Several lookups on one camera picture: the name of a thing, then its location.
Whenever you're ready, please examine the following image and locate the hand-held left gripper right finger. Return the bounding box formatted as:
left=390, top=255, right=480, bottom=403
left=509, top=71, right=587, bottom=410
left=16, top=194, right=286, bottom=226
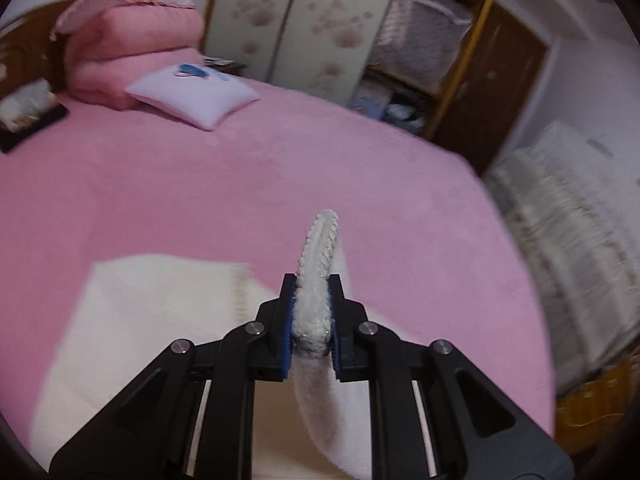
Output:
left=327, top=273, right=576, bottom=480

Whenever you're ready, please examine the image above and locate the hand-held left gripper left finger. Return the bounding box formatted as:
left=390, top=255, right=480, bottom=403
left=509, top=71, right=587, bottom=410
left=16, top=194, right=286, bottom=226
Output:
left=48, top=273, right=301, bottom=480

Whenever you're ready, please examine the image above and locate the white fluffy garment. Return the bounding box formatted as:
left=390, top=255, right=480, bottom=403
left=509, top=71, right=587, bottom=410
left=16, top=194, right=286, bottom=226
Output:
left=32, top=208, right=401, bottom=480

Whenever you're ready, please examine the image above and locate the pile of folded clothes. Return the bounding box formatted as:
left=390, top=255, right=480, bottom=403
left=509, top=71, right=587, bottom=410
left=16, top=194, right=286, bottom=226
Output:
left=350, top=80, right=432, bottom=136

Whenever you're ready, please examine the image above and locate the pink plush bed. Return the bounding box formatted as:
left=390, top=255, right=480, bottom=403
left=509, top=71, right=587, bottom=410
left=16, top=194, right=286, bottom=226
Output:
left=0, top=47, right=558, bottom=463

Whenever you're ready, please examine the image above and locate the light pink small pillow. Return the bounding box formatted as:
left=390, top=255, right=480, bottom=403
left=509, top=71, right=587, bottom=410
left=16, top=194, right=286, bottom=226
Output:
left=124, top=62, right=261, bottom=132

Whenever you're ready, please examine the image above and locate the cream ruffled cloth cover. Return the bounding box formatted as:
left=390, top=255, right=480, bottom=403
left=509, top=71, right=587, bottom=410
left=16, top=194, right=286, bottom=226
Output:
left=482, top=120, right=640, bottom=396

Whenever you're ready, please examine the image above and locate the yellow wooden cabinet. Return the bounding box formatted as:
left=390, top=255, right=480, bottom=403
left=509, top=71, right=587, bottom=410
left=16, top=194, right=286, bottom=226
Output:
left=555, top=360, right=636, bottom=456

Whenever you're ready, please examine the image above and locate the brown wooden door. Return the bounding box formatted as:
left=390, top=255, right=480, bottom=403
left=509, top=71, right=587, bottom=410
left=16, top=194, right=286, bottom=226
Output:
left=435, top=2, right=551, bottom=176

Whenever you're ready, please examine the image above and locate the floral door wardrobe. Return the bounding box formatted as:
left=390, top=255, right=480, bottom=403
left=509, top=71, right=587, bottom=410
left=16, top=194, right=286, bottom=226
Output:
left=202, top=0, right=406, bottom=108

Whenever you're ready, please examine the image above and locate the wooden open shelf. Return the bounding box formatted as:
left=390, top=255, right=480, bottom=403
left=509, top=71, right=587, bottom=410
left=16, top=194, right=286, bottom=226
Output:
left=350, top=0, right=506, bottom=141

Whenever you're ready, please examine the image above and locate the folded pink floral bedding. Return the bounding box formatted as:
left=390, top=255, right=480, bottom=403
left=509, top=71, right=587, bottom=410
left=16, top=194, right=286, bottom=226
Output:
left=372, top=0, right=473, bottom=83

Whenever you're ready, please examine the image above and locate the folded pink quilt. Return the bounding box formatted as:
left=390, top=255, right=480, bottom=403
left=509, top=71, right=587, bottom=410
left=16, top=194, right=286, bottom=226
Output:
left=62, top=7, right=206, bottom=111

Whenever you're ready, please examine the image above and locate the tissue pack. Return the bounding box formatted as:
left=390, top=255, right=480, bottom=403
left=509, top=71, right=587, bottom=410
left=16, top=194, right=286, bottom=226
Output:
left=0, top=81, right=58, bottom=131

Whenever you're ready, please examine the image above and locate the brown wooden headboard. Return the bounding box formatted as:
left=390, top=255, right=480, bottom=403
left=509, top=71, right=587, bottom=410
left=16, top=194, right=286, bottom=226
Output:
left=0, top=0, right=76, bottom=106

